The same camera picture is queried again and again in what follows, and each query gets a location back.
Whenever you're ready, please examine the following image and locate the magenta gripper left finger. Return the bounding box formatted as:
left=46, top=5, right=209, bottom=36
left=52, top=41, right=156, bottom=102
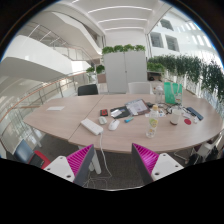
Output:
left=44, top=144, right=94, bottom=186

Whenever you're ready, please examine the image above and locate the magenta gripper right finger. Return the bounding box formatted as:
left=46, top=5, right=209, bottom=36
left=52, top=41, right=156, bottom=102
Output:
left=132, top=143, right=183, bottom=185

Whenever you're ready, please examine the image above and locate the clear plastic water bottle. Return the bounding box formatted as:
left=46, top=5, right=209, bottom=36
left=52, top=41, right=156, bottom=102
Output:
left=146, top=105, right=159, bottom=138

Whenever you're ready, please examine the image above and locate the white power strip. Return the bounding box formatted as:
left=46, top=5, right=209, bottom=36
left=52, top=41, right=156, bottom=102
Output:
left=81, top=119, right=103, bottom=135

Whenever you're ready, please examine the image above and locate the blue red chair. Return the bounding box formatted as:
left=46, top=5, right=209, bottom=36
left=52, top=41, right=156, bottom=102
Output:
left=13, top=140, right=50, bottom=169

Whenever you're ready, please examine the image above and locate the blue marker pen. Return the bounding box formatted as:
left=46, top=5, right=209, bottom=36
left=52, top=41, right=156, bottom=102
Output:
left=124, top=117, right=133, bottom=123

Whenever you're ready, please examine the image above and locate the small white grey device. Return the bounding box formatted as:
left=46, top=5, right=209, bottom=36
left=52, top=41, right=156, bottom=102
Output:
left=98, top=116, right=107, bottom=125

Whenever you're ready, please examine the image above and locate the white computer mouse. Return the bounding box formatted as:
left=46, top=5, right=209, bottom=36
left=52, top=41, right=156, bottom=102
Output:
left=108, top=119, right=120, bottom=131

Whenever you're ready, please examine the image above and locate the red round lid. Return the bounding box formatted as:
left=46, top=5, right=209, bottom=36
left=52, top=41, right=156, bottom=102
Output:
left=184, top=119, right=191, bottom=125

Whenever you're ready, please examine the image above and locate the white paper cup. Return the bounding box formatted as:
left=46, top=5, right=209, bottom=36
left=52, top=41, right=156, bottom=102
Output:
left=170, top=109, right=181, bottom=125

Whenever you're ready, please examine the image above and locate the red black small box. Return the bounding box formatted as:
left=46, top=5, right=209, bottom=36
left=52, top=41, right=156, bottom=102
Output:
left=100, top=109, right=108, bottom=116

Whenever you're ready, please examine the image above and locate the black notebook with card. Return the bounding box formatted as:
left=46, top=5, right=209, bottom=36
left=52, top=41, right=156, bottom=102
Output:
left=110, top=106, right=130, bottom=119

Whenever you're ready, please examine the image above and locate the white paper sheet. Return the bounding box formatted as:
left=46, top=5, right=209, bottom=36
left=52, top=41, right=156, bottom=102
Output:
left=47, top=106, right=65, bottom=111

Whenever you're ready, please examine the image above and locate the dark blue flat case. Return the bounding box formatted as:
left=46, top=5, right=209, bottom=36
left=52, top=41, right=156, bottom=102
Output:
left=186, top=107, right=204, bottom=121

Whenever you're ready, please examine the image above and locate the clear bottle near bag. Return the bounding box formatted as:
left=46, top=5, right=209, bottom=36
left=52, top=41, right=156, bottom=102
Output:
left=155, top=86, right=164, bottom=103

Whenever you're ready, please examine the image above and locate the green paper bag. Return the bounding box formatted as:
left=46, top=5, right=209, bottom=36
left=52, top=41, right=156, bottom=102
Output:
left=164, top=82, right=182, bottom=104

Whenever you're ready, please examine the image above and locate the black office chair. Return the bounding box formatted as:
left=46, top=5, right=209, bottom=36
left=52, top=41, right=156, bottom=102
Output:
left=78, top=84, right=98, bottom=96

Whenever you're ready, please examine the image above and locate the white office chair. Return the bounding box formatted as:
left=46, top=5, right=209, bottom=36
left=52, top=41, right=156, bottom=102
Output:
left=128, top=82, right=153, bottom=94

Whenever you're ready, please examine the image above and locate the green hedge planter row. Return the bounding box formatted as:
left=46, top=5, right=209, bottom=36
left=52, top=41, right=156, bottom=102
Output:
left=148, top=55, right=224, bottom=103

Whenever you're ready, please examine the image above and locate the grey cabinet with plants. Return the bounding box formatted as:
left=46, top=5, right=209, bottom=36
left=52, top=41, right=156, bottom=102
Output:
left=102, top=44, right=147, bottom=93

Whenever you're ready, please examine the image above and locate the white power cable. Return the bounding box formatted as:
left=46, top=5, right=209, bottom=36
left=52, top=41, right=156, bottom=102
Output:
left=82, top=131, right=114, bottom=190

